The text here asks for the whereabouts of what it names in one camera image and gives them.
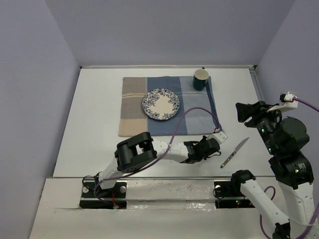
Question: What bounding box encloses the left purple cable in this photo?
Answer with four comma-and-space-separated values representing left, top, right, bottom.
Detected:
93, 107, 222, 202

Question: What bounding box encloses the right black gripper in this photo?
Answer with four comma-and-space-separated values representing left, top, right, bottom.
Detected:
234, 99, 282, 154

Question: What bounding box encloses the aluminium table rail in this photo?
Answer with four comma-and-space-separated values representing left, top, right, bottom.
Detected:
249, 65, 264, 101

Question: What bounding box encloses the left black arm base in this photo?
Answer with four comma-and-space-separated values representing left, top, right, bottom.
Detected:
79, 175, 127, 210

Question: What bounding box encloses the blue floral white plate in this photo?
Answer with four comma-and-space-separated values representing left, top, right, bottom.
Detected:
142, 88, 180, 120

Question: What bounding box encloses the silver knife black handle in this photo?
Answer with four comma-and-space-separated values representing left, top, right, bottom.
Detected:
220, 137, 249, 168

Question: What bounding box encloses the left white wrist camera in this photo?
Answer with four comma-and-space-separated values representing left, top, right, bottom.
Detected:
206, 128, 228, 144

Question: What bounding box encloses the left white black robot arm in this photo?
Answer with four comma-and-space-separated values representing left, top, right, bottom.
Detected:
93, 130, 227, 197

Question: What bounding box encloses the dark green white mug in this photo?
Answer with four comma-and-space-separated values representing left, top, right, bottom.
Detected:
193, 67, 209, 91

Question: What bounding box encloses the blue beige checked cloth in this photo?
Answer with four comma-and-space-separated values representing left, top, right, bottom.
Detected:
119, 76, 221, 137

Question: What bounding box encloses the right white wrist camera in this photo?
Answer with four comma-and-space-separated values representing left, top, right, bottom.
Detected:
267, 92, 298, 113

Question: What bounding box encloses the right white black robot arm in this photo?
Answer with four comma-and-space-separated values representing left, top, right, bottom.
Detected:
229, 101, 319, 239

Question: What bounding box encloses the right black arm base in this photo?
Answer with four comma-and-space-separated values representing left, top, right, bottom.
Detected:
213, 181, 254, 209

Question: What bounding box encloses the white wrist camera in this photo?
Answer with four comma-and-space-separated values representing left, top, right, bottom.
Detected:
267, 92, 298, 113
206, 128, 228, 144

